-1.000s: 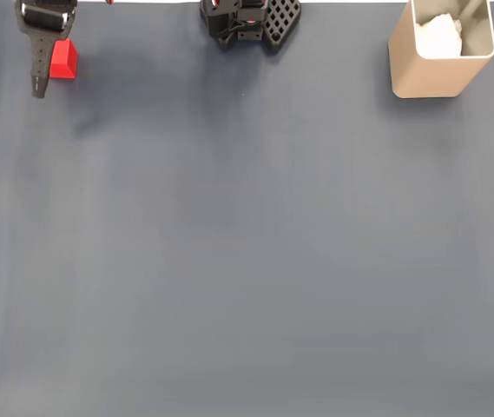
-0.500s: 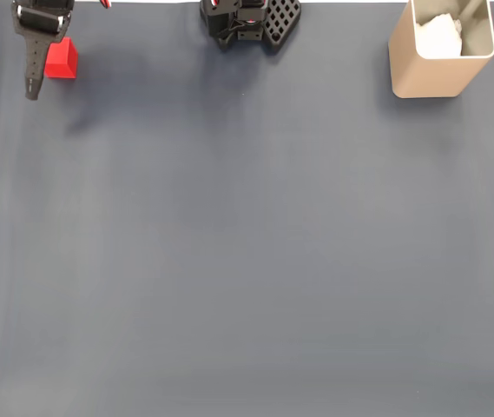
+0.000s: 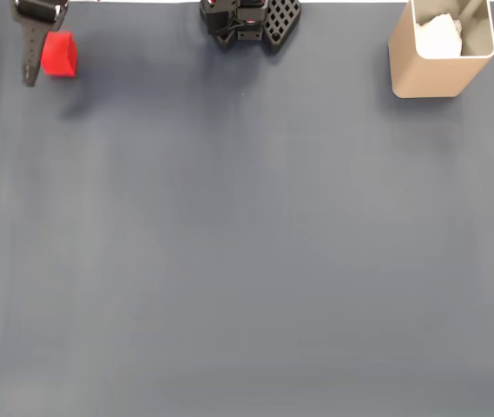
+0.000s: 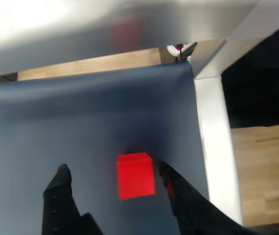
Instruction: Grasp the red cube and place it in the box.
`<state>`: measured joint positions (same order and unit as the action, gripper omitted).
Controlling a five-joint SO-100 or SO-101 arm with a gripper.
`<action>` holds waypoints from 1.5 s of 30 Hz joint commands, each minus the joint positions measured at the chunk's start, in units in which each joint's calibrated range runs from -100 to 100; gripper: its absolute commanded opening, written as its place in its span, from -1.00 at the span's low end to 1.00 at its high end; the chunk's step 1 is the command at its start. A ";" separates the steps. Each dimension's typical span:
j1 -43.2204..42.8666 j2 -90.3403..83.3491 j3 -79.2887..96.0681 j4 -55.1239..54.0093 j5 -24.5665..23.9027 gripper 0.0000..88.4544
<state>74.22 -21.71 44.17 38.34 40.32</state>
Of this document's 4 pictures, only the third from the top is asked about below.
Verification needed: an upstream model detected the grey blue table mat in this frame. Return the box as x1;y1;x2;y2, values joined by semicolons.
0;2;494;417

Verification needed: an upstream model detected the white crumpled paper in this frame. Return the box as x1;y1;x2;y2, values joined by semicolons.
415;12;464;58

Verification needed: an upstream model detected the red cube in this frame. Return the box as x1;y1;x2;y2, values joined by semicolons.
40;30;78;79

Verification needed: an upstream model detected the beige rectangular box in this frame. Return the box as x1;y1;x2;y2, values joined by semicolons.
387;0;494;99

